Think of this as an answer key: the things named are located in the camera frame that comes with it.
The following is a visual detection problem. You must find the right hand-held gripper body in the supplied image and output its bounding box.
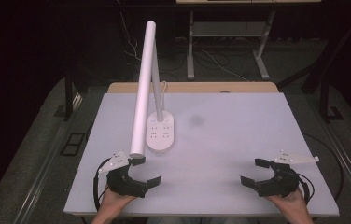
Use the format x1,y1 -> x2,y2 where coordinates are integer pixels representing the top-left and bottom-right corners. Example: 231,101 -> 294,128
255,150 -> 320,198

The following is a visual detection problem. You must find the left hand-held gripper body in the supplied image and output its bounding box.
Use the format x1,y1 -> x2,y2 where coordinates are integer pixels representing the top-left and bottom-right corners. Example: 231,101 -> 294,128
98,149 -> 150,199

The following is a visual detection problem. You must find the person's left hand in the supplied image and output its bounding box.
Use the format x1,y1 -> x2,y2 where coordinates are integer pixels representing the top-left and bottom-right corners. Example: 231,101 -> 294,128
100,186 -> 137,217

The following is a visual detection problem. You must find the person's right hand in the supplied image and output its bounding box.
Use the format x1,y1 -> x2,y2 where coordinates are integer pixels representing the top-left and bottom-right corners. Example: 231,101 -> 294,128
264,188 -> 307,217

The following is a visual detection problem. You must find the white table mat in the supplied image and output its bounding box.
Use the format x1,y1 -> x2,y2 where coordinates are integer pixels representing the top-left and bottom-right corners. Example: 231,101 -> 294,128
63,92 -> 340,217

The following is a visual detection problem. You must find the white desk lamp with sockets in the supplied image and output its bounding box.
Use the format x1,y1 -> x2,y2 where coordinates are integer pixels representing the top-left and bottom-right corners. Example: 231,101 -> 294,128
129,20 -> 176,157

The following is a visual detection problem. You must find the black stand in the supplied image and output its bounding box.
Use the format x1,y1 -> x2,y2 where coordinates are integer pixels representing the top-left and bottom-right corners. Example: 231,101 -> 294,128
54,73 -> 75,122
318,77 -> 344,123

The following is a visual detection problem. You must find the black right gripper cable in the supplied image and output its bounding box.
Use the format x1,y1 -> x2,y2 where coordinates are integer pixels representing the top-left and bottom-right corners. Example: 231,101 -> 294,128
297,173 -> 316,204

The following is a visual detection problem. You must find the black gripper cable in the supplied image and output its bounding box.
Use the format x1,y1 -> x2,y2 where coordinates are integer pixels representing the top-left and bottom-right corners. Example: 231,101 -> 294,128
92,158 -> 112,211
297,173 -> 316,204

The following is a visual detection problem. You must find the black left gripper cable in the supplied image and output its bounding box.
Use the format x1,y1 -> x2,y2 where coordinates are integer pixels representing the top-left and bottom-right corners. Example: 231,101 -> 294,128
92,158 -> 112,211

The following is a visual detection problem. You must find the black cable beside table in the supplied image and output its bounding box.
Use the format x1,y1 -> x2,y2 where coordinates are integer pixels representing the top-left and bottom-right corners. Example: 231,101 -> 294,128
302,133 -> 344,202

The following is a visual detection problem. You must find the metal floor rail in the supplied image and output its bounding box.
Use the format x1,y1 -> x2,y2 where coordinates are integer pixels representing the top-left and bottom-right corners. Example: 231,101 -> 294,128
12,124 -> 67,224
315,115 -> 351,216

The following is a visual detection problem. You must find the white lamp cable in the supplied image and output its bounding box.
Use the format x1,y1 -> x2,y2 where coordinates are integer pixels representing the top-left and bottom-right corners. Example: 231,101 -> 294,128
160,80 -> 168,105

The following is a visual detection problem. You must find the white floor cable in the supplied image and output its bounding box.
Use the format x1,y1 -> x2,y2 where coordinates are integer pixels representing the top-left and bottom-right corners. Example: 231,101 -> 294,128
201,49 -> 250,83

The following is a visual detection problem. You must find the grey metal desk frame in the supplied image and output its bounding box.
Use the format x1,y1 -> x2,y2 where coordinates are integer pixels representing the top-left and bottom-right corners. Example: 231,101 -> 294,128
186,10 -> 276,81

